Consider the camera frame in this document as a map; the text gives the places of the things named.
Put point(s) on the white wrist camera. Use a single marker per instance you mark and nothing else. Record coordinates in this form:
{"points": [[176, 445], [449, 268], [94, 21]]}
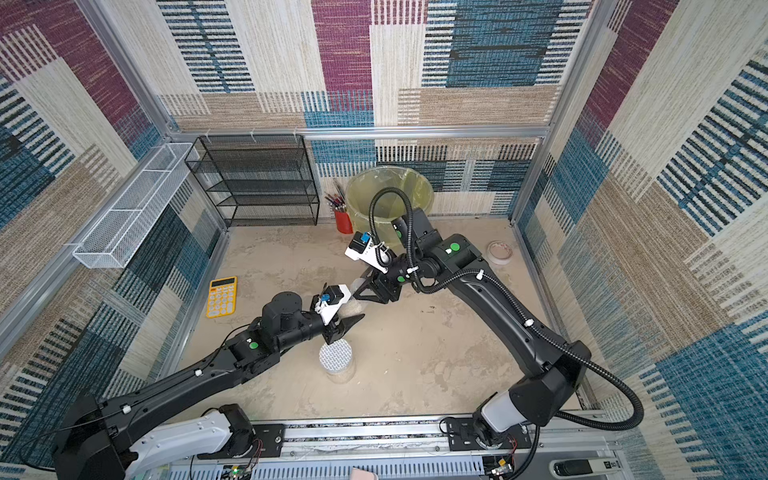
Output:
{"points": [[328, 303], [363, 248]]}

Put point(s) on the small jar with rice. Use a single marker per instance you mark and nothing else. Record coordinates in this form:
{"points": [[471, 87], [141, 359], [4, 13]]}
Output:
{"points": [[351, 308]]}

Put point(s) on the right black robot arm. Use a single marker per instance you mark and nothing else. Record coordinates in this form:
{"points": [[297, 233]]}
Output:
{"points": [[553, 368]]}

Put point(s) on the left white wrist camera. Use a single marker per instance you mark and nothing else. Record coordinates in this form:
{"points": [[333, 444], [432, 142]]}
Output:
{"points": [[328, 303]]}

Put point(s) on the red pen holder cup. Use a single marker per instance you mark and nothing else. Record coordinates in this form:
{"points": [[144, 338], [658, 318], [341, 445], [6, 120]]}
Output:
{"points": [[343, 221]]}

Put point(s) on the pens in red cup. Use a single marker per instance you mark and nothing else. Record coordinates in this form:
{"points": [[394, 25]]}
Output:
{"points": [[336, 198]]}

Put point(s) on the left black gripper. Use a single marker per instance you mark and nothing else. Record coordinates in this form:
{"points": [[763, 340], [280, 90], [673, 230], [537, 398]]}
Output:
{"points": [[335, 334]]}

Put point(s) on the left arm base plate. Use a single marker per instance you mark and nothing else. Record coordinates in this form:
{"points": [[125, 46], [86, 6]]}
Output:
{"points": [[263, 440]]}

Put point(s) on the bin with yellow bag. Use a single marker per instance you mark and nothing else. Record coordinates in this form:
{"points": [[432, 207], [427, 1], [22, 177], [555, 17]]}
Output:
{"points": [[361, 189]]}

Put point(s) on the jar with patterned white lid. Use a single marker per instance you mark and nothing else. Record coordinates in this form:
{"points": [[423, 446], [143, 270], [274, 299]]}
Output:
{"points": [[337, 361]]}

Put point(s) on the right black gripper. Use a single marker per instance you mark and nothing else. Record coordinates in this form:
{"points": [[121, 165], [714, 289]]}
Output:
{"points": [[380, 285]]}

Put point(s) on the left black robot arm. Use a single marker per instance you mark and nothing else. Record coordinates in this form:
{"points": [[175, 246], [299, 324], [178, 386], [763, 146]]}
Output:
{"points": [[127, 435]]}

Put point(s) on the aluminium front rail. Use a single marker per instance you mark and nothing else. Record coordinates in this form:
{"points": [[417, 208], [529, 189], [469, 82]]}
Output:
{"points": [[412, 447]]}

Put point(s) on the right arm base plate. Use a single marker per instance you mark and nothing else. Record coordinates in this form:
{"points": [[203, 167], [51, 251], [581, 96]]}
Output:
{"points": [[466, 434]]}

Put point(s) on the yellow calculator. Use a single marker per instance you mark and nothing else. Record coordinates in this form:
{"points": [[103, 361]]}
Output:
{"points": [[222, 297]]}

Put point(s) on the tape roll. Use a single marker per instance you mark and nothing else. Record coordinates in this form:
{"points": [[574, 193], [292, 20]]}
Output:
{"points": [[499, 253]]}

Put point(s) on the black wire mesh shelf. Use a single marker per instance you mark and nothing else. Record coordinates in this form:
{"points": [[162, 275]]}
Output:
{"points": [[256, 179]]}

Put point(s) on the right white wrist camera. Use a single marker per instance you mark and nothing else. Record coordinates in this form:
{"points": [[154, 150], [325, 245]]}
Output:
{"points": [[363, 248]]}

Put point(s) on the white wire mesh basket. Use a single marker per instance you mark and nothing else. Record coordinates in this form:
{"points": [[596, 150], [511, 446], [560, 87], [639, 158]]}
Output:
{"points": [[116, 237]]}

